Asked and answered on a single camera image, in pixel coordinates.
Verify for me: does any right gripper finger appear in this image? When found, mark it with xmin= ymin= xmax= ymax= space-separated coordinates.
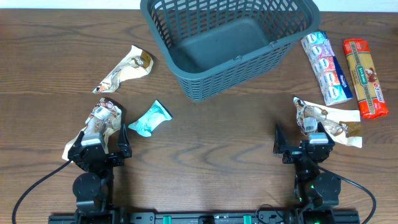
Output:
xmin=273 ymin=124 xmax=287 ymax=154
xmin=317 ymin=122 xmax=335 ymax=145

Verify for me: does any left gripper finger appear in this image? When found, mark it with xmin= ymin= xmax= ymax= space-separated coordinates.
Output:
xmin=118 ymin=123 xmax=131 ymax=152
xmin=72 ymin=131 xmax=85 ymax=148

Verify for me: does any multicolour tissue pack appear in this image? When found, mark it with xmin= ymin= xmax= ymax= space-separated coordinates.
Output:
xmin=300 ymin=31 xmax=353 ymax=106

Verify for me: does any grey plastic basket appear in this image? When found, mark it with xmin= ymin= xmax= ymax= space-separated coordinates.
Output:
xmin=140 ymin=0 xmax=321 ymax=101

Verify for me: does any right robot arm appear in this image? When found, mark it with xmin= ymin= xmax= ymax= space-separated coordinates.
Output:
xmin=273 ymin=123 xmax=341 ymax=223

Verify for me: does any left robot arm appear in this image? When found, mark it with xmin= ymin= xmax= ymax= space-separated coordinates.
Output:
xmin=68 ymin=124 xmax=132 ymax=223

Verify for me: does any beige nut bag with label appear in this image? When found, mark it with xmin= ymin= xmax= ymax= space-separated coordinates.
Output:
xmin=62 ymin=98 xmax=123 ymax=161

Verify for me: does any teal snack packet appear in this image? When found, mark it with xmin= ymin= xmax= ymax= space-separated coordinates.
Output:
xmin=128 ymin=100 xmax=172 ymax=138

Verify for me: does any crumpled beige snack bag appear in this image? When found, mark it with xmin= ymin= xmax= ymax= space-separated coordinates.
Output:
xmin=93 ymin=45 xmax=154 ymax=93

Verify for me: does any right black cable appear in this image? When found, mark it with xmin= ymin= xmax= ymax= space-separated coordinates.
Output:
xmin=317 ymin=166 xmax=377 ymax=224

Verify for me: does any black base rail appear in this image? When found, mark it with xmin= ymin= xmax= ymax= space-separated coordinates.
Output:
xmin=47 ymin=210 xmax=360 ymax=224

